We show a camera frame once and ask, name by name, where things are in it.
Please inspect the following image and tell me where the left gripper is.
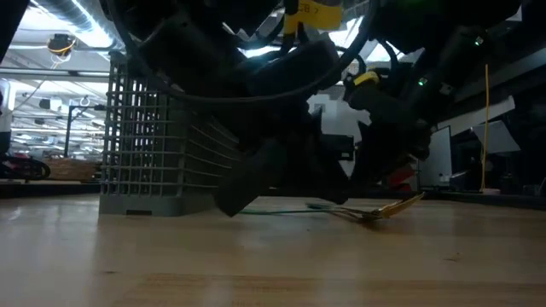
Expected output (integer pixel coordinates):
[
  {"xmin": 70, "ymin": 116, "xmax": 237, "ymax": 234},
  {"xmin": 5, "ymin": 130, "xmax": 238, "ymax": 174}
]
[{"xmin": 142, "ymin": 12, "xmax": 351, "ymax": 217}]

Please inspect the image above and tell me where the large gold spoon green handle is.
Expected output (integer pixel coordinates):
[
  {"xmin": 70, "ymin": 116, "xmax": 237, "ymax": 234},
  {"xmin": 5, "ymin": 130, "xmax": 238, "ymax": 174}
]
[{"xmin": 237, "ymin": 206, "xmax": 383, "ymax": 223}]

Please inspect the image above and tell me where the white machine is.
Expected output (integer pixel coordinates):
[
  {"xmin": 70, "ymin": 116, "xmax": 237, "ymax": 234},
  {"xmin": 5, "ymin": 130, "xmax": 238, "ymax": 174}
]
[{"xmin": 0, "ymin": 78, "xmax": 16, "ymax": 159}]

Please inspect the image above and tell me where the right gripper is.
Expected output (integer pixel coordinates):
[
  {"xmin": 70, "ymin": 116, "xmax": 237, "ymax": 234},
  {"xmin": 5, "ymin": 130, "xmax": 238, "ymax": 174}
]
[{"xmin": 345, "ymin": 72, "xmax": 432, "ymax": 191}]

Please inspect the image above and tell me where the yellow cable tag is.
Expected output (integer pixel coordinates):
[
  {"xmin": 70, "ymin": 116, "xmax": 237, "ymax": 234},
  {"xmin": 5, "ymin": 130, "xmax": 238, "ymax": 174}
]
[
  {"xmin": 352, "ymin": 70, "xmax": 380, "ymax": 86},
  {"xmin": 283, "ymin": 0, "xmax": 344, "ymax": 32}
]

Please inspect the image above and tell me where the black camera cable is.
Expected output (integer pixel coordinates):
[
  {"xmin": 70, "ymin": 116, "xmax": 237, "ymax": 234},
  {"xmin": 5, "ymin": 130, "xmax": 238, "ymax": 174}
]
[{"xmin": 104, "ymin": 0, "xmax": 379, "ymax": 106}]

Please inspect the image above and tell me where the red and white rack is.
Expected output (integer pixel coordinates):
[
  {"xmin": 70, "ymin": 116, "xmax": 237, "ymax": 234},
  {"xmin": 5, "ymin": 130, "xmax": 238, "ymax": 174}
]
[{"xmin": 386, "ymin": 164, "xmax": 418, "ymax": 191}]

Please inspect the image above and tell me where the grey plastic silverware basket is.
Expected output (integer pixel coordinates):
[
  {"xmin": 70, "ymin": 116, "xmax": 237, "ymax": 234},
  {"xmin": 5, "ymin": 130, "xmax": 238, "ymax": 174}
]
[{"xmin": 98, "ymin": 50, "xmax": 244, "ymax": 217}]

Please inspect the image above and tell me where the yellow cable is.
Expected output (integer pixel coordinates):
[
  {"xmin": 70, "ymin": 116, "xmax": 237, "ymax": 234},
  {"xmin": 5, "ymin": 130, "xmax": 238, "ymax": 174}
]
[{"xmin": 480, "ymin": 63, "xmax": 491, "ymax": 193}]

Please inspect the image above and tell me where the black aluminium table frame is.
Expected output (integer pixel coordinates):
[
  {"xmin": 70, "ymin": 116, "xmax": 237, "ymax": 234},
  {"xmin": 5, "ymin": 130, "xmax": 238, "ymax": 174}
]
[{"xmin": 0, "ymin": 181, "xmax": 546, "ymax": 210}]

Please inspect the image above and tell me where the whiteboard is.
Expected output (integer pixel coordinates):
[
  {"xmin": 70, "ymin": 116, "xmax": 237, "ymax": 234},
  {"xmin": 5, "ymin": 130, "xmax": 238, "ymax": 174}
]
[{"xmin": 420, "ymin": 125, "xmax": 453, "ymax": 188}]

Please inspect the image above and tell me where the grey angled panel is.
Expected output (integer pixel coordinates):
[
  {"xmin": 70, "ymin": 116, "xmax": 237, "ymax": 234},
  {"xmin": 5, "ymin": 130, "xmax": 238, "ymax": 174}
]
[{"xmin": 471, "ymin": 119, "xmax": 521, "ymax": 154}]

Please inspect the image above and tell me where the silver air duct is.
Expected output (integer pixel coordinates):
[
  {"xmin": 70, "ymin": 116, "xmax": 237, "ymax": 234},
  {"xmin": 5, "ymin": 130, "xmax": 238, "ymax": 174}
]
[{"xmin": 29, "ymin": 0, "xmax": 125, "ymax": 56}]

